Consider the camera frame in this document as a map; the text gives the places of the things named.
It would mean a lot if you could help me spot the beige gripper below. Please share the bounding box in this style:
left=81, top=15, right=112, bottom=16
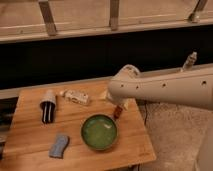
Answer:
left=106, top=92, right=129, bottom=119

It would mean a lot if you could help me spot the green ceramic bowl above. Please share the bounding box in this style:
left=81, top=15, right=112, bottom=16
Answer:
left=81, top=114, right=118, bottom=151

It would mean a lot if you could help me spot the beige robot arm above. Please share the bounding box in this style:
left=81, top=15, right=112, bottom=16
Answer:
left=106, top=65, right=213, bottom=110

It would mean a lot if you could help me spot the wooden cutting board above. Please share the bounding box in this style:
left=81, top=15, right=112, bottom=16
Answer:
left=0, top=81, right=156, bottom=171

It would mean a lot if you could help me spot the grey black brush head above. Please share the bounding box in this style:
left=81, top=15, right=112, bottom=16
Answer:
left=40, top=90, right=56, bottom=124

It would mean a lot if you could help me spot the blue sponge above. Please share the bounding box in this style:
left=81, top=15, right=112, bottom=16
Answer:
left=49, top=134, right=70, bottom=159

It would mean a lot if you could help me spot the middle metal rail bracket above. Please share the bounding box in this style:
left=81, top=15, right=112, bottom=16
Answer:
left=109, top=0, right=119, bottom=31

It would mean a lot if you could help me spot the metal rail bracket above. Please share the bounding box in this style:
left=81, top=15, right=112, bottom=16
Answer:
left=109, top=0, right=119, bottom=31
left=188, top=0, right=208, bottom=23
left=38, top=0, right=57, bottom=36

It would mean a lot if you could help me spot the right metal rail bracket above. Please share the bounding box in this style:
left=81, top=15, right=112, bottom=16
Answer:
left=188, top=0, right=208, bottom=23

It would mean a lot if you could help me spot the left metal rail bracket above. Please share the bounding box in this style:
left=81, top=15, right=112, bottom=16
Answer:
left=38, top=0, right=57, bottom=36

